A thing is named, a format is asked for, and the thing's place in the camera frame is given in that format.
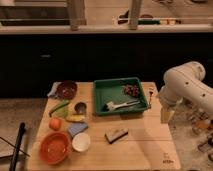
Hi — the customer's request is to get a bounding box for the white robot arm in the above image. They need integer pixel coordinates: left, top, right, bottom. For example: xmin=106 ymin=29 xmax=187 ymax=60
xmin=158 ymin=61 xmax=213 ymax=115

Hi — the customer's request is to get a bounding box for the small white bowl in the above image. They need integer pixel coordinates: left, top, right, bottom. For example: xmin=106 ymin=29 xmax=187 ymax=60
xmin=72 ymin=133 xmax=91 ymax=152

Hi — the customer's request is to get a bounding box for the orange-red plastic bowl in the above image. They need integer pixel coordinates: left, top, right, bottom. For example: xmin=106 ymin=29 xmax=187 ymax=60
xmin=39 ymin=131 xmax=71 ymax=165

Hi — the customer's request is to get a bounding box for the green plastic tray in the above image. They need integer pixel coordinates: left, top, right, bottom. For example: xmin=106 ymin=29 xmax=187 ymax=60
xmin=93 ymin=77 xmax=148 ymax=116

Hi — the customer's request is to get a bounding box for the dark red berry cluster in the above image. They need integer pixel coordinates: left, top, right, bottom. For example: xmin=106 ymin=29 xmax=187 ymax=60
xmin=123 ymin=84 xmax=139 ymax=97

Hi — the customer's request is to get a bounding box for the yellow toy corn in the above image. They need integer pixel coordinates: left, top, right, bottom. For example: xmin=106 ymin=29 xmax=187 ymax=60
xmin=66 ymin=115 xmax=85 ymax=122

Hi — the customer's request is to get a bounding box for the green toy pepper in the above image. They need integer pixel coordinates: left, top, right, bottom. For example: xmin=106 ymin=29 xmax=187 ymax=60
xmin=49 ymin=100 xmax=70 ymax=117

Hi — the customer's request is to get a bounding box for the grey cloth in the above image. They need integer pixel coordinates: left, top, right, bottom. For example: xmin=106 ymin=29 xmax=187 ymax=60
xmin=47 ymin=82 xmax=61 ymax=99

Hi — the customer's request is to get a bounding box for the wooden board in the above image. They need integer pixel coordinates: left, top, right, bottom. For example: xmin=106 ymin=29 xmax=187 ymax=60
xmin=27 ymin=82 xmax=180 ymax=171

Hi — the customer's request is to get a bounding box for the orange toy fruit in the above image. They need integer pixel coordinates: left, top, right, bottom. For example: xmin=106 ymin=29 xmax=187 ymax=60
xmin=49 ymin=118 xmax=62 ymax=131

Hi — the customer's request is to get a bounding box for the black tripod leg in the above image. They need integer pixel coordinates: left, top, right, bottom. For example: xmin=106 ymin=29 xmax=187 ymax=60
xmin=9 ymin=122 xmax=25 ymax=171

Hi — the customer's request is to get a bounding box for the white handled brush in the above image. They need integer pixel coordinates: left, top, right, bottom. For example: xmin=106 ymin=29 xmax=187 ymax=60
xmin=103 ymin=100 xmax=140 ymax=111

